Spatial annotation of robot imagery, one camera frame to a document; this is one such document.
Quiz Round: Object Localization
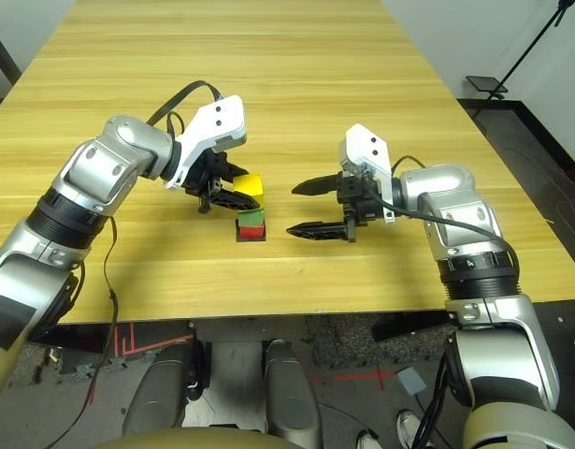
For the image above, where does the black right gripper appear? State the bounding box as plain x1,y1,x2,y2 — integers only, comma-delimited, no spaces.
285,170,395,243

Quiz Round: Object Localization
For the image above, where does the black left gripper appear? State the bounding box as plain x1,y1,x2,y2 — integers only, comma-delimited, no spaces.
182,152,260,215

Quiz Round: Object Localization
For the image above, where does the yellow cube block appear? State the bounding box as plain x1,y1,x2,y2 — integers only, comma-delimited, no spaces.
234,173,264,210

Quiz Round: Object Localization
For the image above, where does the green cube block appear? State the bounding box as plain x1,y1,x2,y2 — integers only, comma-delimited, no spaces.
238,210,266,229

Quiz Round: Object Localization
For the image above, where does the black square pad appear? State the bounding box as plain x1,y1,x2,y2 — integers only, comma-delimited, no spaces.
235,219,268,243

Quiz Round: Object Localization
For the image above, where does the grey robot right leg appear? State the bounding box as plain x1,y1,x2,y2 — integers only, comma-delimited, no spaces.
263,339,323,449

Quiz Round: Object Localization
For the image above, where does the grey robot leg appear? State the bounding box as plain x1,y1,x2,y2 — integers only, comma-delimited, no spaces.
122,340,207,436
263,339,323,449

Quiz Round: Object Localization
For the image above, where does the grey foot pedal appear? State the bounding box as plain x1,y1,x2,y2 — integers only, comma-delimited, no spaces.
395,367,427,395

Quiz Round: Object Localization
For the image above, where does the black tripod stand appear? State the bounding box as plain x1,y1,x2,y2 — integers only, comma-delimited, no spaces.
465,0,575,102

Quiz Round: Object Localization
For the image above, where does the grey robot left leg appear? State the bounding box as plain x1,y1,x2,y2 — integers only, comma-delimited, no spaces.
122,340,207,436

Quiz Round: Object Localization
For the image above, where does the white sneaker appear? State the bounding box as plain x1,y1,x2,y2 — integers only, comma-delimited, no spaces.
356,429,384,449
396,410,433,449

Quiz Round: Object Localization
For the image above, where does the tan robot torso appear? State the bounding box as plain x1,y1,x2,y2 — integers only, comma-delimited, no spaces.
94,427,279,449

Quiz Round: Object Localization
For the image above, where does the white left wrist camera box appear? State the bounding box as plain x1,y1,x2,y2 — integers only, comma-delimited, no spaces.
164,94,248,190

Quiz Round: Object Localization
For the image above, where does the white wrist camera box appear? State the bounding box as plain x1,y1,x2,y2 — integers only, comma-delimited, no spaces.
338,123,394,222
164,94,248,190

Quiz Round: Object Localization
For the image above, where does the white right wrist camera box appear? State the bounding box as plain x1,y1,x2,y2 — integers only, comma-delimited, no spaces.
338,123,394,222

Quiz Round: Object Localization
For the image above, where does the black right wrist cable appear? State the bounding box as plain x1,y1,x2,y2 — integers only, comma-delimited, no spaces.
364,155,522,282

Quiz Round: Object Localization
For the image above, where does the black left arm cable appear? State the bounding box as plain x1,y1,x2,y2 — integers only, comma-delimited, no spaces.
57,80,230,449

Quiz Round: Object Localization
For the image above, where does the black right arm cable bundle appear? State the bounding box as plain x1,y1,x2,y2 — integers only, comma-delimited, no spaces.
410,350,453,449

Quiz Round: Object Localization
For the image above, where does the wooden side table black frame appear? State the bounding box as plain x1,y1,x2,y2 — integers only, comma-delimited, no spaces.
0,21,22,85

